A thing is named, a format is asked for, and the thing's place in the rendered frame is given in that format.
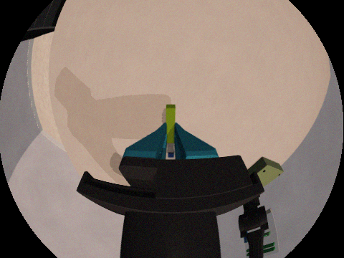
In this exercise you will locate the lime green rod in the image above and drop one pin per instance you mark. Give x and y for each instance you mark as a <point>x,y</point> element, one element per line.
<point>170,120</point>

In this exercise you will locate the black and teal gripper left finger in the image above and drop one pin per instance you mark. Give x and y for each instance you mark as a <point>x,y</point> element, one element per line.
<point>150,146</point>

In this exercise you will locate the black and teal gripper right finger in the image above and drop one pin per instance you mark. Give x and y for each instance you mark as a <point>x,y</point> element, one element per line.
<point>191,147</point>

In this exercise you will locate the small blue cube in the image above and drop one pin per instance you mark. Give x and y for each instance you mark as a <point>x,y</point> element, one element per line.
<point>171,155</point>

